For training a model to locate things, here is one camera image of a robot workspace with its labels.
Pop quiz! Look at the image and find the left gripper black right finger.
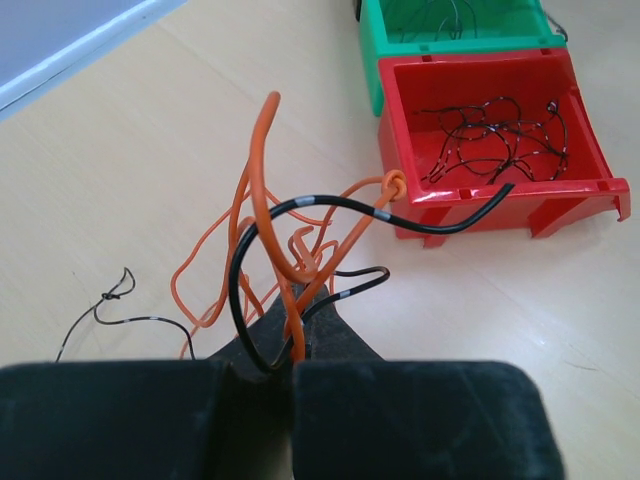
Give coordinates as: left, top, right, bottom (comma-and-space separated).
294, 289, 382, 479

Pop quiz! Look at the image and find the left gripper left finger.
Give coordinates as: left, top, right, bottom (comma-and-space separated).
207, 282, 301, 480

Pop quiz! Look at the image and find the thin wire bundle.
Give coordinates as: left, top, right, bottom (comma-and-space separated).
53, 90, 516, 376

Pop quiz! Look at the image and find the dark separated wire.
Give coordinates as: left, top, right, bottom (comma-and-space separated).
399, 0, 481, 43

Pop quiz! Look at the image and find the red plastic bin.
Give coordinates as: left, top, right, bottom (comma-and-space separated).
378, 47, 632, 238

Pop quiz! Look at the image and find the green plastic bin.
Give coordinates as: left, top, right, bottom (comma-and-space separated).
352, 0, 568, 117

